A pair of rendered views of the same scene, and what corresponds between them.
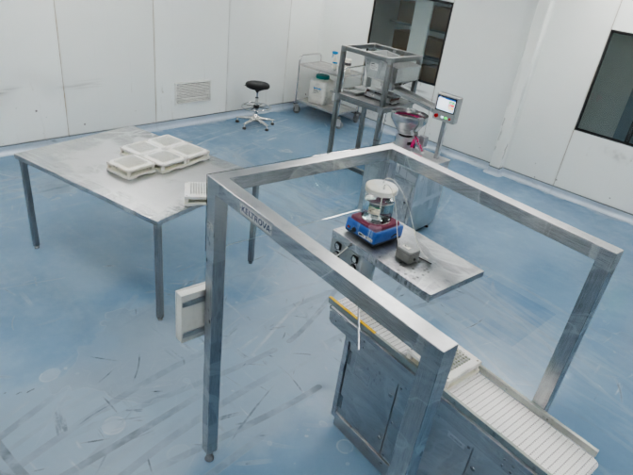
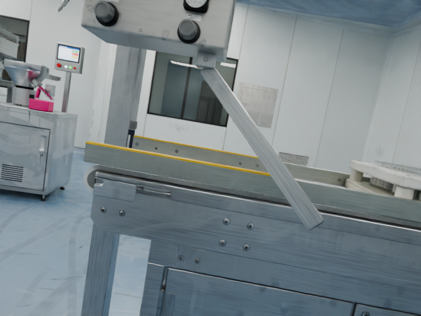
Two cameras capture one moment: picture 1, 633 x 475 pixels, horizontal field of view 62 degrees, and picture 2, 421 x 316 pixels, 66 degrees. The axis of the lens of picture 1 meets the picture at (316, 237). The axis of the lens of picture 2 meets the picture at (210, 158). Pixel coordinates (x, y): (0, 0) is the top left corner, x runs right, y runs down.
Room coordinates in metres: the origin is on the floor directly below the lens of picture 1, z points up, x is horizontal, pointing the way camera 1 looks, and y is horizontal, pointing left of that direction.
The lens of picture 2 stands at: (1.73, 0.12, 0.92)
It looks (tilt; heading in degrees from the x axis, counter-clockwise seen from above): 7 degrees down; 315
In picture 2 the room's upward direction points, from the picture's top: 10 degrees clockwise
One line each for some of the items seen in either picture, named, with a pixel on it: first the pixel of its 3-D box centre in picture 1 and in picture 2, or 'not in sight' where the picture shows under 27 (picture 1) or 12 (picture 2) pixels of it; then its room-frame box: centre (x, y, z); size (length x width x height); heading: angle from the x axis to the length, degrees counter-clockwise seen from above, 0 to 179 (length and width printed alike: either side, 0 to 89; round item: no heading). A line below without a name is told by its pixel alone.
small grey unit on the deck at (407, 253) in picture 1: (405, 252); not in sight; (2.06, -0.41, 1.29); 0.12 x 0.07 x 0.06; 43
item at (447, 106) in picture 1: (442, 127); (66, 79); (4.93, -1.04, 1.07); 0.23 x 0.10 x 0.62; 51
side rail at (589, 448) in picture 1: (462, 354); (400, 189); (1.95, -0.76, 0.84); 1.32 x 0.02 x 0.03; 43
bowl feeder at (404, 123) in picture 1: (412, 134); (32, 86); (5.02, -0.78, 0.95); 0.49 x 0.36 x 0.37; 51
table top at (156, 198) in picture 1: (141, 166); not in sight; (3.69, 1.40, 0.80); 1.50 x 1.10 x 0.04; 62
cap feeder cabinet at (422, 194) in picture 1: (400, 189); (28, 149); (4.95, -0.78, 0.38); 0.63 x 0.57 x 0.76; 51
